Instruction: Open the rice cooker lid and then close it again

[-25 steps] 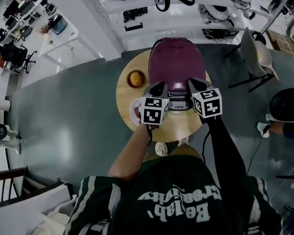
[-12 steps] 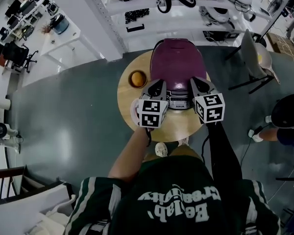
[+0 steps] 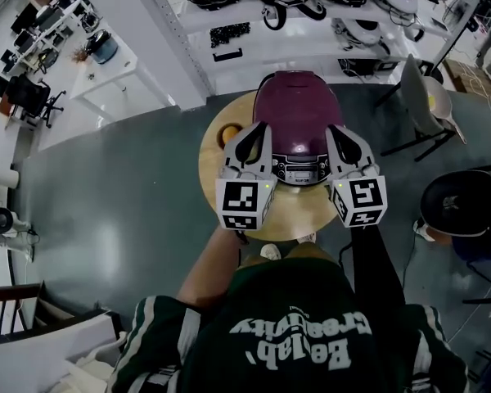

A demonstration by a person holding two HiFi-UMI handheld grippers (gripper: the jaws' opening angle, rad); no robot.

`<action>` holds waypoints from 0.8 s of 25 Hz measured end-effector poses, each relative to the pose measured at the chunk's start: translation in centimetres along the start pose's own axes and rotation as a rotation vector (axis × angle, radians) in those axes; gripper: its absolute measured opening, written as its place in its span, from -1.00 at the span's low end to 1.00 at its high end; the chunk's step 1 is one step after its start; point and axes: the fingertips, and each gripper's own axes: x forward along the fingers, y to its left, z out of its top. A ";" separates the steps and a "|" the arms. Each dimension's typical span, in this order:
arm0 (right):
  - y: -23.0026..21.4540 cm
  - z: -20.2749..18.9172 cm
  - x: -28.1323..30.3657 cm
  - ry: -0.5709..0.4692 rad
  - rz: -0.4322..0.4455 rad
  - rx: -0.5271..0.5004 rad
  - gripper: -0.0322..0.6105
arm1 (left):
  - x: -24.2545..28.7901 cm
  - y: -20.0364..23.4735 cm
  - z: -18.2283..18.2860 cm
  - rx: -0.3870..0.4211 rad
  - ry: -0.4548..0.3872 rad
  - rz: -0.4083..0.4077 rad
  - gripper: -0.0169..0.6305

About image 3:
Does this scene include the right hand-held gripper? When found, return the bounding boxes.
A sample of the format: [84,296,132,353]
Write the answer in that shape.
[325,124,390,229]

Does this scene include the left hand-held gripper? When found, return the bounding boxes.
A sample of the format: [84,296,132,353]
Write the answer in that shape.
[214,120,278,232]

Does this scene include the purple rice cooker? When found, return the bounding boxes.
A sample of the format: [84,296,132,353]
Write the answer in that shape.
[253,70,345,188]

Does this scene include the person's right forearm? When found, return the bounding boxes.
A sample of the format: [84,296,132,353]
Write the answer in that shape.
[349,224,407,315]

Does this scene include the person's left forearm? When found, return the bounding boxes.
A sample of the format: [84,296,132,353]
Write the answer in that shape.
[175,227,247,307]

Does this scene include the round wooden side table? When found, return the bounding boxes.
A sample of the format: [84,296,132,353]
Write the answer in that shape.
[198,90,340,243]

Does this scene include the grey chair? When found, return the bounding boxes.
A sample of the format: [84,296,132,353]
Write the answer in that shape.
[374,53,460,163]

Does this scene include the black equipment box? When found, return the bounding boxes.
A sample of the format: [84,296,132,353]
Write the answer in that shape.
[336,57,399,79]

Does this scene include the black tray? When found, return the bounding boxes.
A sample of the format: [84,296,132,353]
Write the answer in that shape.
[212,47,244,63]

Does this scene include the person's khaki shorts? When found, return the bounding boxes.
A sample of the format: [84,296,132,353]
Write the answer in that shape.
[236,242,342,270]

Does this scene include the pale frying pan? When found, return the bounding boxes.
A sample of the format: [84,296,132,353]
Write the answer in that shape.
[422,75,468,145]

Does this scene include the white metal shelf rack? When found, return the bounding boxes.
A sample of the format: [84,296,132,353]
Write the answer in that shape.
[124,0,490,98]

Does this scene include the pile of small black parts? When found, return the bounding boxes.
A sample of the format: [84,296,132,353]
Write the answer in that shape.
[209,21,252,49]

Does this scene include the brown wooden platform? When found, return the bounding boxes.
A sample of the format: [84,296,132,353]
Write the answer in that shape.
[444,57,491,106]

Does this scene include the white rectangular table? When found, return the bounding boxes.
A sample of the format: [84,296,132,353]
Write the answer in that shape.
[68,30,178,123]

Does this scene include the person's green printed shirt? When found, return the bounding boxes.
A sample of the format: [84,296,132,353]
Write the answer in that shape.
[106,255,472,393]

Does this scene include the black office chair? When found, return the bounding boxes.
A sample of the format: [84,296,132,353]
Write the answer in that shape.
[3,74,67,129]

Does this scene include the white desks with monitors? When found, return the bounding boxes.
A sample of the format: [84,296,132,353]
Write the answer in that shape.
[0,0,104,75]

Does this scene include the white fabric bag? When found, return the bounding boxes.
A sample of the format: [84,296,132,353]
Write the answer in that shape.
[64,328,128,385]

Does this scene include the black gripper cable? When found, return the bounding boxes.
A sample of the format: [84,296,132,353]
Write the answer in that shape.
[337,242,355,291]

